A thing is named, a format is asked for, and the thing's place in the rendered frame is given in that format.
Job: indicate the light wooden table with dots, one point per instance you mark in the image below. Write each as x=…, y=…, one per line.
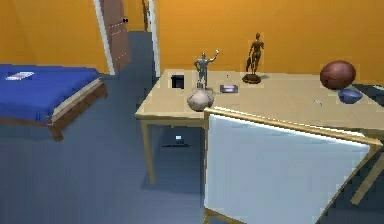
x=280, y=96

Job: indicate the white chair with wooden frame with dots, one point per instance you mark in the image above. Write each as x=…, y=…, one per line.
x=273, y=173

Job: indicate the bronze figure statue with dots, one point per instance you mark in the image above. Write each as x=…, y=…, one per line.
x=254, y=60

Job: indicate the small black box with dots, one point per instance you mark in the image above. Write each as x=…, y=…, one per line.
x=177, y=81

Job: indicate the grey round ball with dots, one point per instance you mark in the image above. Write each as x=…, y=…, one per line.
x=200, y=99

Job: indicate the blue bowl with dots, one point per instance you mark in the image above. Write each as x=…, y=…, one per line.
x=350, y=95

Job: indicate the blue bed with wooden frame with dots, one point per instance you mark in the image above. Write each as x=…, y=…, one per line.
x=40, y=91

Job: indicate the small white pen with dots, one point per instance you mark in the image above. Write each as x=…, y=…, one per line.
x=318, y=102

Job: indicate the small purple flat device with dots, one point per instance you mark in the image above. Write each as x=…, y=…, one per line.
x=228, y=89

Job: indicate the white book with pattern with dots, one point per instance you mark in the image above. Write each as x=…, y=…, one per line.
x=20, y=76

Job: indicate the silver figure statue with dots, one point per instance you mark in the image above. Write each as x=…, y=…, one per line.
x=204, y=68

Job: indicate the brown basketball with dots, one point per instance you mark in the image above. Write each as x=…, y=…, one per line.
x=337, y=74

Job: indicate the brown wooden room door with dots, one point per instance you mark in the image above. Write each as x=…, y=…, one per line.
x=116, y=33

